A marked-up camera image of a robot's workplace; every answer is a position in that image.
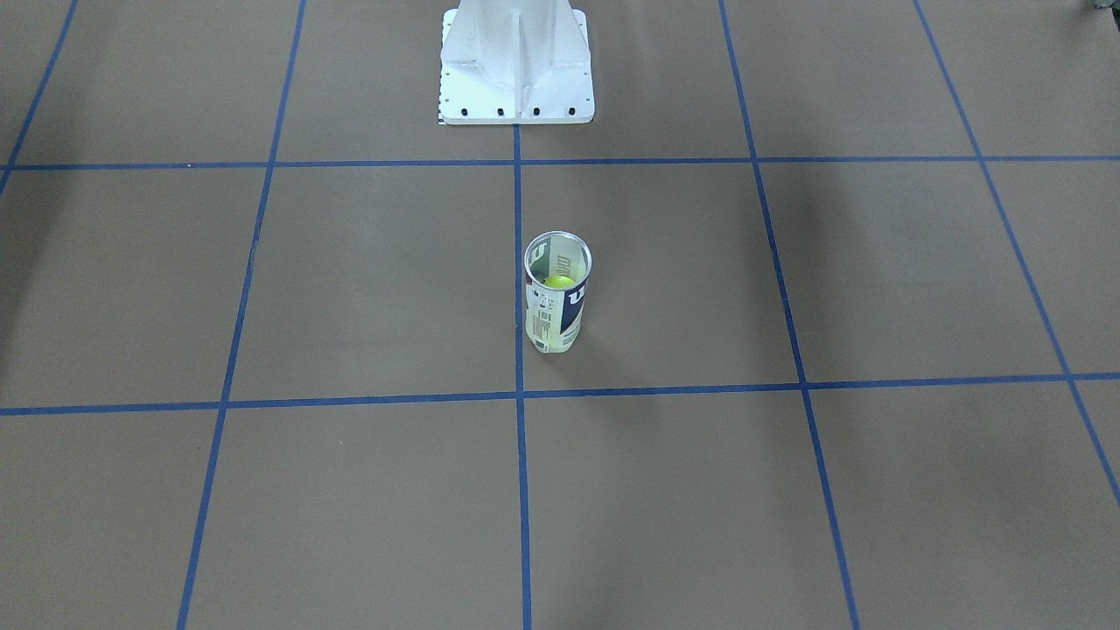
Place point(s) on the yellow tennis ball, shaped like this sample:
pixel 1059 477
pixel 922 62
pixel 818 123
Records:
pixel 559 282

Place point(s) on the clear tennis ball can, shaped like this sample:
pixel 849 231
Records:
pixel 554 317

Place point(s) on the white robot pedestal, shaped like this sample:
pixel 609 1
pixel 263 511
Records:
pixel 515 63

